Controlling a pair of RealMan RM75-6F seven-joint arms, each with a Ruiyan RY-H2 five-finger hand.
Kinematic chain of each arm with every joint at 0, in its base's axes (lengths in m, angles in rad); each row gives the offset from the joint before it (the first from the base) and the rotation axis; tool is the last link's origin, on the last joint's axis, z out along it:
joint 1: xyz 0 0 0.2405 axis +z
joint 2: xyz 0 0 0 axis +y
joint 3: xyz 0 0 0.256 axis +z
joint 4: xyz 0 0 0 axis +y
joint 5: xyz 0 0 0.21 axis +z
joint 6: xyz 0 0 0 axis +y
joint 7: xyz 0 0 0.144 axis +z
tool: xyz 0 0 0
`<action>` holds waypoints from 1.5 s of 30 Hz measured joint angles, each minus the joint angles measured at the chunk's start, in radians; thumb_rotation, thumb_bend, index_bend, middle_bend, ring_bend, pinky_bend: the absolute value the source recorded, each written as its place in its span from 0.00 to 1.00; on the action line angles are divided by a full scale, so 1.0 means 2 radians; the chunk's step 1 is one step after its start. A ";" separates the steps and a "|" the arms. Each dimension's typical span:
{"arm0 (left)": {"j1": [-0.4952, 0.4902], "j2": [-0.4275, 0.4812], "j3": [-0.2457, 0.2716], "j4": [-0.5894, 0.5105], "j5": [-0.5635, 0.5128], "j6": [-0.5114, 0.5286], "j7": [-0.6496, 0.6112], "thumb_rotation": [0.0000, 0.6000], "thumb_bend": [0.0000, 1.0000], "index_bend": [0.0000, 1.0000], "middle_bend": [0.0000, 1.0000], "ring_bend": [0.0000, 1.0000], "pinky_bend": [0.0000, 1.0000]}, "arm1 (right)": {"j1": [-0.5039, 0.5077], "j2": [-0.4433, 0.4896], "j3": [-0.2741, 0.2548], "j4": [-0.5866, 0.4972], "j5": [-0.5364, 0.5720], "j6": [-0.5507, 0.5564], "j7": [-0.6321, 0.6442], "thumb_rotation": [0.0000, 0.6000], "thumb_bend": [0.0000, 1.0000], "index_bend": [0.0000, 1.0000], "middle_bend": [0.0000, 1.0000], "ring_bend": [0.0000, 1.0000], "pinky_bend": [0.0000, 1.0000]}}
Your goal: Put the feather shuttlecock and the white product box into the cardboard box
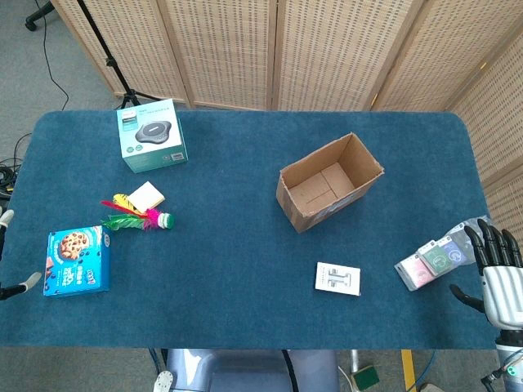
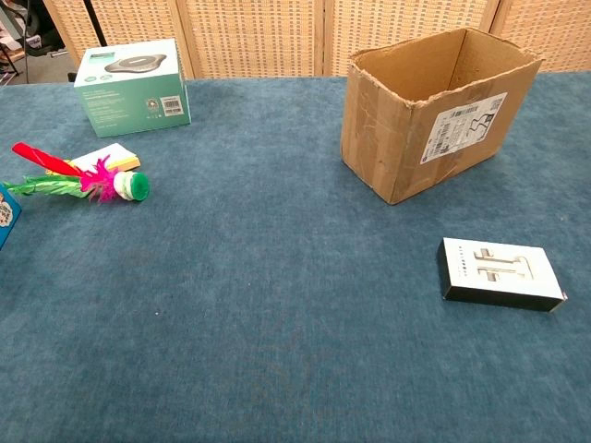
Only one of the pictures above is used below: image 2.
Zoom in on colourful feather shuttlecock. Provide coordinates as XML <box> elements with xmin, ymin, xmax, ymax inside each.
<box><xmin>2</xmin><ymin>141</ymin><xmax>151</xmax><ymax>207</ymax></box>

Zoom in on blue table cloth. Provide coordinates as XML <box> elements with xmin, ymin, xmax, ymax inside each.
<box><xmin>0</xmin><ymin>71</ymin><xmax>591</xmax><ymax>443</ymax></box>

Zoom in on yellow sticky note pad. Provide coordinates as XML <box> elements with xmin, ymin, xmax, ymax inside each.
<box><xmin>45</xmin><ymin>142</ymin><xmax>142</xmax><ymax>176</ymax></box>

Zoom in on white card packet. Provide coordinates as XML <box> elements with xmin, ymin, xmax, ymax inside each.
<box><xmin>437</xmin><ymin>237</ymin><xmax>568</xmax><ymax>314</ymax></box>

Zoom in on woven wooden folding screen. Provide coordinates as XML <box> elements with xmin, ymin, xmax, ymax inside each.
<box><xmin>43</xmin><ymin>0</ymin><xmax>591</xmax><ymax>79</ymax></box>

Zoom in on cardboard box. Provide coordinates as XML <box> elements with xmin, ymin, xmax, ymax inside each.
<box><xmin>340</xmin><ymin>27</ymin><xmax>544</xmax><ymax>206</ymax></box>

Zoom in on blue cookie box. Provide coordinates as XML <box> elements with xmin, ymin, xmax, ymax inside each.
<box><xmin>0</xmin><ymin>183</ymin><xmax>23</xmax><ymax>251</ymax></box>

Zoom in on green speaker product box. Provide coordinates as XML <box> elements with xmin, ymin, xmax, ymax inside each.
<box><xmin>73</xmin><ymin>38</ymin><xmax>192</xmax><ymax>139</ymax></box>

